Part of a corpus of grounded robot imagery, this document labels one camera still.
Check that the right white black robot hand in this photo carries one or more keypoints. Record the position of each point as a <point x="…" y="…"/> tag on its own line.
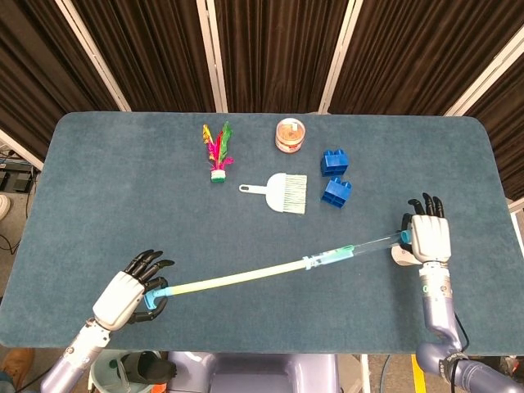
<point x="430" y="237"/>

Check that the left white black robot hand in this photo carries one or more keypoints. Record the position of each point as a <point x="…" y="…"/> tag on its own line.
<point x="118" y="301"/>

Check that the yellow and blue water pump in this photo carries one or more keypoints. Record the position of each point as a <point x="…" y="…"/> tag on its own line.
<point x="245" y="279"/>

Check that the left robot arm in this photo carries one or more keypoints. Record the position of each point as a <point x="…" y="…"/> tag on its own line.
<point x="78" y="356"/>

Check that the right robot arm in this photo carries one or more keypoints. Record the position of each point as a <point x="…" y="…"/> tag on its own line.
<point x="440" y="307"/>

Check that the white hand brush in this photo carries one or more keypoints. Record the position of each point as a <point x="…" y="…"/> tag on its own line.
<point x="282" y="192"/>

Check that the pale green plastic bucket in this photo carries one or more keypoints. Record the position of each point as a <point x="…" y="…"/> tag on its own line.
<point x="106" y="374"/>

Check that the blue building block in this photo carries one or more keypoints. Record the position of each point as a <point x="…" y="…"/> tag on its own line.
<point x="333" y="163"/>
<point x="335" y="192"/>

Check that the brown curtain partition panel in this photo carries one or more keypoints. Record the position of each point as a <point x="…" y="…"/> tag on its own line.
<point x="37" y="82"/>
<point x="278" y="49"/>
<point x="151" y="53"/>
<point x="409" y="53"/>
<point x="503" y="143"/>

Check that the brown shoe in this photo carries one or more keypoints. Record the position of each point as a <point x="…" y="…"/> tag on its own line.
<point x="16" y="366"/>

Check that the white shoe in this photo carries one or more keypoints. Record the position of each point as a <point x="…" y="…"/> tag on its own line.
<point x="4" y="206"/>

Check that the white table leg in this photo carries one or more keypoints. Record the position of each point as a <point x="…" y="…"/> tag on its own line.
<point x="365" y="374"/>

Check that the purple grey robot torso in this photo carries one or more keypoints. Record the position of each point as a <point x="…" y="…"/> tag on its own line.
<point x="262" y="374"/>

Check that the clear round jar orange contents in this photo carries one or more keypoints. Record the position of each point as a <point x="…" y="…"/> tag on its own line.
<point x="290" y="135"/>

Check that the colourful feather shuttlecock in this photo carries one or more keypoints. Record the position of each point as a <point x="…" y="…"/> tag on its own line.
<point x="217" y="157"/>

